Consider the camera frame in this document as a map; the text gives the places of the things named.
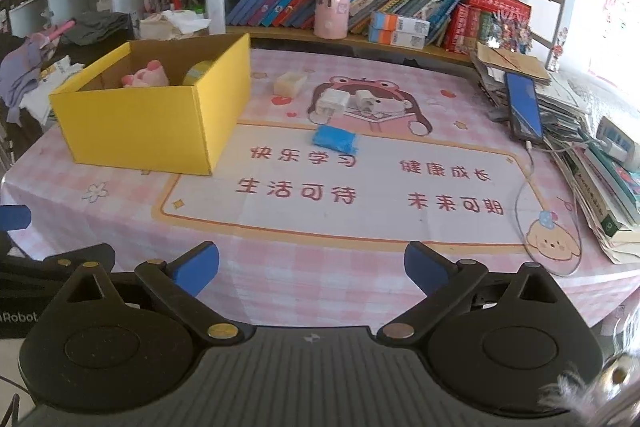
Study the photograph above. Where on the stack of loose papers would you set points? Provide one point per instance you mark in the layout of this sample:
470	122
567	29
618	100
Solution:
560	107

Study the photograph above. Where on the purple cloth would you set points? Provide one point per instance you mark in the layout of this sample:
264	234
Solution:
22	72

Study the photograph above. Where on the cluster of acrylic figure stands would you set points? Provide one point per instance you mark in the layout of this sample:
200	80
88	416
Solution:
507	32

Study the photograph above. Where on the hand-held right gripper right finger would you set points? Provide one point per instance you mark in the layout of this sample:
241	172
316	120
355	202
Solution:
425	264

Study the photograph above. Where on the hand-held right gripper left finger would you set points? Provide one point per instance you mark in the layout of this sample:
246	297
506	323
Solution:
195	267

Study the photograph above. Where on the tissue box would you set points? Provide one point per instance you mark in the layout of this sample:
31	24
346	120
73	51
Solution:
172	27

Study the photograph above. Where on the grey folded cloth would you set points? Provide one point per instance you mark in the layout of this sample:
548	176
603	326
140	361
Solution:
95	29

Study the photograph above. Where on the white charger plug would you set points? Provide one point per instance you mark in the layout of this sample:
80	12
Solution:
331	106
367	102

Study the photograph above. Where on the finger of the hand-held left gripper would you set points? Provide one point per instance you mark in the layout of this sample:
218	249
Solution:
15	217
95	253

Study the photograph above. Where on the black smartphone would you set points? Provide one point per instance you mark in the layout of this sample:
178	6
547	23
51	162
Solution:
524	107

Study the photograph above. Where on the pink cylindrical humidifier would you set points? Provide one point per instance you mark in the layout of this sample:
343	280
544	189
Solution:
332	7

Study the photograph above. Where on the pink stick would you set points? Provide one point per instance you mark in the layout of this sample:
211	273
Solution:
59	31

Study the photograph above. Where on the red boxed book set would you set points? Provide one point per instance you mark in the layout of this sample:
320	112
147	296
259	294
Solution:
467	19

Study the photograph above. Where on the brown paper envelope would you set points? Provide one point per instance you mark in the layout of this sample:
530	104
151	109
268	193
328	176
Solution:
515	63

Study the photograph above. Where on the white and yellow cloth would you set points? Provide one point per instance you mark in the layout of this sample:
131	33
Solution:
50	92

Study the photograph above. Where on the white quilted blanket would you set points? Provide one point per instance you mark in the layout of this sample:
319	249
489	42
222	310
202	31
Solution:
600	94

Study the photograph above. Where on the pink plush pig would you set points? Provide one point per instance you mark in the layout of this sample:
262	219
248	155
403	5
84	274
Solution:
147	76

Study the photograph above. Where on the stack of workbooks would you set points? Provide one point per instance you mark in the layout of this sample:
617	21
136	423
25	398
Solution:
605	202

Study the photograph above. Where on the cream eraser block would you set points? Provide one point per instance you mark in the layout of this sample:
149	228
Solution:
290	84

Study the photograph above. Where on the blue packet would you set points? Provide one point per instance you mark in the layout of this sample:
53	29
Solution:
335	138

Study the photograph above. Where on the small cartoon standee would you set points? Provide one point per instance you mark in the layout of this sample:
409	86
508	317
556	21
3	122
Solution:
556	52

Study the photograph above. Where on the yellow tape roll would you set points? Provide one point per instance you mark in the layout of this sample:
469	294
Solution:
197	73

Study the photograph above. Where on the alphabet wall poster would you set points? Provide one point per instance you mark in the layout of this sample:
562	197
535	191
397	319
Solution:
622	2

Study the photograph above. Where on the grey fluffy charm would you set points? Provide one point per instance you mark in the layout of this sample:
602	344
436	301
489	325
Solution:
580	392

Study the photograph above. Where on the pink printed tablecloth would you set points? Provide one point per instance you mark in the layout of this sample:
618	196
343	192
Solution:
350	217

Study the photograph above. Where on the orange and blue carton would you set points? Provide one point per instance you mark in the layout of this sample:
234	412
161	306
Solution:
397	38
400	23

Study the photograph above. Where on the yellow cardboard box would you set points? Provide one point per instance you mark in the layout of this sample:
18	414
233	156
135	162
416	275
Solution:
140	132

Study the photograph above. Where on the white barcode scanner device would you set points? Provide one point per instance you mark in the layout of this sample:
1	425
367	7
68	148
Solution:
617	144

